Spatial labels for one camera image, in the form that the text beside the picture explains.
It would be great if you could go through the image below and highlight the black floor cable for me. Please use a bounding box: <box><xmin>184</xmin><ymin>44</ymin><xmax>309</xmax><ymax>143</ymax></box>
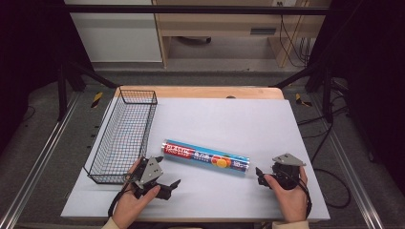
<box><xmin>297</xmin><ymin>94</ymin><xmax>352</xmax><ymax>210</ymax></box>

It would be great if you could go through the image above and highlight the wooden table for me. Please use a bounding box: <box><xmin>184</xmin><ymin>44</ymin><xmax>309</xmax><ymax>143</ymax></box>
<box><xmin>114</xmin><ymin>85</ymin><xmax>285</xmax><ymax>101</ymax></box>

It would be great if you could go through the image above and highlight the black metal crossbar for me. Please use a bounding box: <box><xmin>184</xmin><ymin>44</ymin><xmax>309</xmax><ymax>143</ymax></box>
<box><xmin>62</xmin><ymin>4</ymin><xmax>332</xmax><ymax>15</ymax></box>

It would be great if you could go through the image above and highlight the left hand-held gripper cable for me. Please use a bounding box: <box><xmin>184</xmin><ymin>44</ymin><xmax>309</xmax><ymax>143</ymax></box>
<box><xmin>107</xmin><ymin>180</ymin><xmax>135</xmax><ymax>219</ymax></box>

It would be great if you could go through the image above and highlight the black metal frame stand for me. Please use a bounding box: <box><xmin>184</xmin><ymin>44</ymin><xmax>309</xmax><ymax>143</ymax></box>
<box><xmin>272</xmin><ymin>61</ymin><xmax>334</xmax><ymax>124</ymax></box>
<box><xmin>56</xmin><ymin>59</ymin><xmax>119</xmax><ymax>122</ymax></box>

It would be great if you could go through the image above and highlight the white cabinet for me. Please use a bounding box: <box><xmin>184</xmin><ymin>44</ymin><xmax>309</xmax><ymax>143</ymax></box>
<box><xmin>64</xmin><ymin>0</ymin><xmax>163</xmax><ymax>64</ymax></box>

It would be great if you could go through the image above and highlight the person's right hand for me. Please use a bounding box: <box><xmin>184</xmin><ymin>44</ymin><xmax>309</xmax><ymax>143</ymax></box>
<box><xmin>263</xmin><ymin>166</ymin><xmax>309</xmax><ymax>223</ymax></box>

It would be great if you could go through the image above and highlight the person's left hand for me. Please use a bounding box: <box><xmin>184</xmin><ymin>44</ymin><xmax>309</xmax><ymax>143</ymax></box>
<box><xmin>112</xmin><ymin>158</ymin><xmax>161</xmax><ymax>229</ymax></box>

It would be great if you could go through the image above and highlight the black curtain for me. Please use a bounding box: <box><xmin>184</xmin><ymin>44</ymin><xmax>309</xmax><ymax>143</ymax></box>
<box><xmin>0</xmin><ymin>0</ymin><xmax>94</xmax><ymax>156</ymax></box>
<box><xmin>308</xmin><ymin>0</ymin><xmax>405</xmax><ymax>195</ymax></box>

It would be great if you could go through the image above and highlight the black wire basket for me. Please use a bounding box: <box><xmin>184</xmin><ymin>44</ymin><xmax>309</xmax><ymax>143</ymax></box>
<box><xmin>83</xmin><ymin>89</ymin><xmax>159</xmax><ymax>185</ymax></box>

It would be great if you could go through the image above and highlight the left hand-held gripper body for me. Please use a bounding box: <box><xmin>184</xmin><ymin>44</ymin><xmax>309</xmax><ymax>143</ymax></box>
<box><xmin>127</xmin><ymin>156</ymin><xmax>173</xmax><ymax>201</ymax></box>

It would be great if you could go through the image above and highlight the hand-held gripper cable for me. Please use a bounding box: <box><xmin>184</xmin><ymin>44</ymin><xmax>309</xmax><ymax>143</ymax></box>
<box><xmin>107</xmin><ymin>180</ymin><xmax>135</xmax><ymax>219</ymax></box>
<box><xmin>295</xmin><ymin>177</ymin><xmax>313</xmax><ymax>221</ymax></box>

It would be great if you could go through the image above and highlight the white table mat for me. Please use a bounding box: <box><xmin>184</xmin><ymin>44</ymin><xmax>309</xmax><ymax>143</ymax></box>
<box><xmin>60</xmin><ymin>96</ymin><xmax>331</xmax><ymax>223</ymax></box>

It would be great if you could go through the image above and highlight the light wooden desk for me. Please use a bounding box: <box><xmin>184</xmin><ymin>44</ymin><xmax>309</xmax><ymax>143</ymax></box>
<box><xmin>152</xmin><ymin>0</ymin><xmax>332</xmax><ymax>70</ymax></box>

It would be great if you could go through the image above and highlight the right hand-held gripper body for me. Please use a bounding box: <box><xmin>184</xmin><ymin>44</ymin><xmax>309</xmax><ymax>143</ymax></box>
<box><xmin>270</xmin><ymin>153</ymin><xmax>308</xmax><ymax>191</ymax></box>

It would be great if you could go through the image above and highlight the blue plastic wrap box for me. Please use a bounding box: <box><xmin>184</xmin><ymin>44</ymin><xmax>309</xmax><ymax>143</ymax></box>
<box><xmin>160</xmin><ymin>138</ymin><xmax>251</xmax><ymax>174</ymax></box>

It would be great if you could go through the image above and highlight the right hand-held gripper cable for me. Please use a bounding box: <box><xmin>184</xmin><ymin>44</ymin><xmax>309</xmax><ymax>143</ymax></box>
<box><xmin>295</xmin><ymin>177</ymin><xmax>313</xmax><ymax>221</ymax></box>

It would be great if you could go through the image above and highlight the aluminium floor rail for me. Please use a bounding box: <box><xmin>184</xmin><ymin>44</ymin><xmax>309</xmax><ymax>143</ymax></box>
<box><xmin>0</xmin><ymin>92</ymin><xmax>81</xmax><ymax>229</ymax></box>
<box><xmin>309</xmin><ymin>94</ymin><xmax>387</xmax><ymax>229</ymax></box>

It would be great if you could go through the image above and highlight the bundle of hanging black cables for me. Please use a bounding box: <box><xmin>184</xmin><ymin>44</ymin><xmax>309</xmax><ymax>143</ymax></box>
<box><xmin>278</xmin><ymin>14</ymin><xmax>312</xmax><ymax>69</ymax></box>

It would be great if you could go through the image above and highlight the yellow black floor tape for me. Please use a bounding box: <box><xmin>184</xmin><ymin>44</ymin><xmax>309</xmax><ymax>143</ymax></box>
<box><xmin>294</xmin><ymin>93</ymin><xmax>313</xmax><ymax>108</ymax></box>
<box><xmin>90</xmin><ymin>92</ymin><xmax>104</xmax><ymax>110</ymax></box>

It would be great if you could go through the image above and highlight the grey desk label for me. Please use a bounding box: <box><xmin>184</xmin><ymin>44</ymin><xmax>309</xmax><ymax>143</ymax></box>
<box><xmin>249</xmin><ymin>28</ymin><xmax>277</xmax><ymax>35</ymax></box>

